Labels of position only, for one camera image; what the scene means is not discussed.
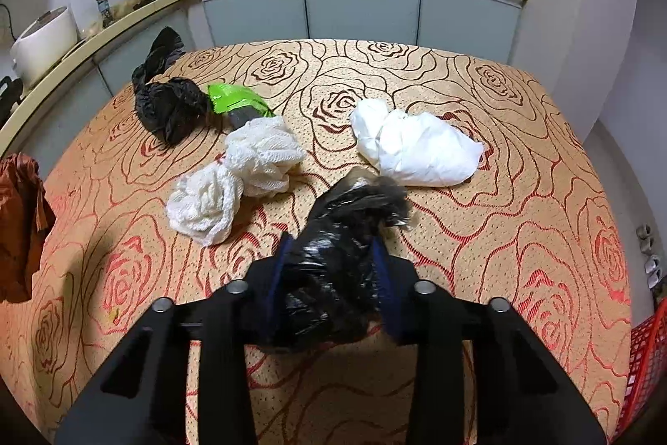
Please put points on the white mesh cloth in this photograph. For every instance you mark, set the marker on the white mesh cloth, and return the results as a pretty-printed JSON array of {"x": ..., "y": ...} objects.
[{"x": 260, "y": 153}]

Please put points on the shiny black plastic bag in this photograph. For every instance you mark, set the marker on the shiny black plastic bag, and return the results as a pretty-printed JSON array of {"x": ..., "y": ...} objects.
[{"x": 333, "y": 268}]

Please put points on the matte black plastic bag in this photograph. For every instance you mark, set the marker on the matte black plastic bag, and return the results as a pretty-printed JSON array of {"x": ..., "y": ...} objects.
[{"x": 167, "y": 111}]

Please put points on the red plastic basket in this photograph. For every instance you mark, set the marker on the red plastic basket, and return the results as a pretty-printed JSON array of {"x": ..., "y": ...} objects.
[{"x": 646, "y": 361}]

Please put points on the brown plastic bag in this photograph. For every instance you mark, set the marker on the brown plastic bag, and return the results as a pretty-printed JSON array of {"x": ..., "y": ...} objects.
[{"x": 21, "y": 226}]

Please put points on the white rice cooker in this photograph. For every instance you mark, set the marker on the white rice cooker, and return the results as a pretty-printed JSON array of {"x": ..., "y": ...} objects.
[{"x": 41, "y": 43}]

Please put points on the kitchen counter with cabinets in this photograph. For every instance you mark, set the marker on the kitchen counter with cabinets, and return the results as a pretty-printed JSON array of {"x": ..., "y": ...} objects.
[{"x": 365, "y": 7}]

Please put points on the green wrapper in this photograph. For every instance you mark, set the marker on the green wrapper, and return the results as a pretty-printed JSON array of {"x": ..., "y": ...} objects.
[{"x": 232, "y": 95}]

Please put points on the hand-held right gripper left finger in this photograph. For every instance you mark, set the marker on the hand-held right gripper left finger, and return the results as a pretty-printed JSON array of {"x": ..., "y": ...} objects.
[{"x": 276, "y": 278}]

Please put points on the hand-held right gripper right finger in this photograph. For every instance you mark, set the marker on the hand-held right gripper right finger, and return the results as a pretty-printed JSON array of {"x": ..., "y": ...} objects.
[{"x": 388, "y": 288}]

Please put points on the white plastic bag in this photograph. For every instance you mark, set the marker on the white plastic bag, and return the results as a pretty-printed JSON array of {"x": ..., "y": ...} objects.
[{"x": 417, "y": 148}]

